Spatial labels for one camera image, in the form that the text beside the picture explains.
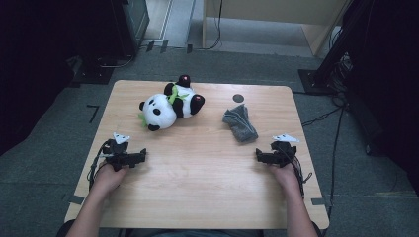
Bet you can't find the dark cabinet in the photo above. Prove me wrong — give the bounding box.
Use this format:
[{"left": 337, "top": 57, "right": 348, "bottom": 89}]
[{"left": 110, "top": 0, "right": 151, "bottom": 60}]

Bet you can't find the dark curtain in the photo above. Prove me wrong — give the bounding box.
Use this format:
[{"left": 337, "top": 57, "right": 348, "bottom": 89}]
[
  {"left": 0, "top": 0, "right": 115, "bottom": 156},
  {"left": 342, "top": 0, "right": 419, "bottom": 196}
]

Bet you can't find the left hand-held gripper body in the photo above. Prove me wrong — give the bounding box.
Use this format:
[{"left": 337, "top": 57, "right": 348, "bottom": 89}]
[{"left": 100, "top": 131, "right": 132, "bottom": 172}]

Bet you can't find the black hanging cable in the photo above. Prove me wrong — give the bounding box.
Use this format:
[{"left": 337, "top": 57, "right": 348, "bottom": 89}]
[{"left": 197, "top": 0, "right": 224, "bottom": 51}]

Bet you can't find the black floor cable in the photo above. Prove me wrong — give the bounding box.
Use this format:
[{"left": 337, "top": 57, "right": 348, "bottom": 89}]
[
  {"left": 324, "top": 108, "right": 345, "bottom": 225},
  {"left": 300, "top": 95, "right": 345, "bottom": 127}
]

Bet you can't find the panda plush toy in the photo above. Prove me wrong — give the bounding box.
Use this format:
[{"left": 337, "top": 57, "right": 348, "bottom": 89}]
[{"left": 137, "top": 74, "right": 206, "bottom": 132}]

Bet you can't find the person's right hand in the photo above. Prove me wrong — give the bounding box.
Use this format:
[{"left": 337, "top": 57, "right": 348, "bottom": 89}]
[{"left": 268, "top": 162, "right": 302, "bottom": 198}]

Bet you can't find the hand-held gripper cable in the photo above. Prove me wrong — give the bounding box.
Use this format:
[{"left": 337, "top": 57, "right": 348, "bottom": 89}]
[
  {"left": 288, "top": 147, "right": 313, "bottom": 198},
  {"left": 86, "top": 139, "right": 112, "bottom": 192}
]

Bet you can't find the black angled floor tape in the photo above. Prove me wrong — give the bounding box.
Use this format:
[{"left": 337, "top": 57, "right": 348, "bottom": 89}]
[{"left": 86, "top": 104, "right": 101, "bottom": 124}]

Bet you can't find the tangle of cables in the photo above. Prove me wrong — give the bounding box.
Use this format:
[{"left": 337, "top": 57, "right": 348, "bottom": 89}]
[{"left": 329, "top": 52, "right": 354, "bottom": 95}]

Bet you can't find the person's left hand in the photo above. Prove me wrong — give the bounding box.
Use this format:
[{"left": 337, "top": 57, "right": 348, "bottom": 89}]
[{"left": 93, "top": 162, "right": 129, "bottom": 197}]

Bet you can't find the grey towel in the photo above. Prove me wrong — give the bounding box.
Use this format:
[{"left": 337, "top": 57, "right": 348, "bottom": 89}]
[{"left": 221, "top": 104, "right": 260, "bottom": 143}]

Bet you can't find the black stand with base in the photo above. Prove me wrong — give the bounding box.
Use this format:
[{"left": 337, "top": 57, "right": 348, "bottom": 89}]
[{"left": 297, "top": 0, "right": 377, "bottom": 97}]

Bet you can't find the light wooden cabinet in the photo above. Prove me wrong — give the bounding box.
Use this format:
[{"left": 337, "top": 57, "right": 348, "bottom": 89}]
[{"left": 201, "top": 0, "right": 350, "bottom": 57}]

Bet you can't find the left hand-held gripper cable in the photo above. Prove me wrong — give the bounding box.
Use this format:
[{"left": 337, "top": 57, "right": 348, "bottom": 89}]
[{"left": 86, "top": 139, "right": 112, "bottom": 192}]

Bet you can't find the black flat stand base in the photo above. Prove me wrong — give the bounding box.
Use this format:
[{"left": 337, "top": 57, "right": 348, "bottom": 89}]
[{"left": 70, "top": 55, "right": 115, "bottom": 85}]

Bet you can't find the right hand-held gripper cable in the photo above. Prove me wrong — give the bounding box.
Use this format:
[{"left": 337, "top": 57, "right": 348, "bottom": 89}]
[{"left": 288, "top": 147, "right": 313, "bottom": 198}]

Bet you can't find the black chair armrest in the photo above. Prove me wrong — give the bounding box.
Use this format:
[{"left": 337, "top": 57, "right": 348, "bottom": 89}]
[
  {"left": 310, "top": 221, "right": 323, "bottom": 237},
  {"left": 55, "top": 218, "right": 78, "bottom": 237}
]

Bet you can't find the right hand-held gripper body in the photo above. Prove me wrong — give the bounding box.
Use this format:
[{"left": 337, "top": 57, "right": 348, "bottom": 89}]
[{"left": 270, "top": 132, "right": 300, "bottom": 168}]

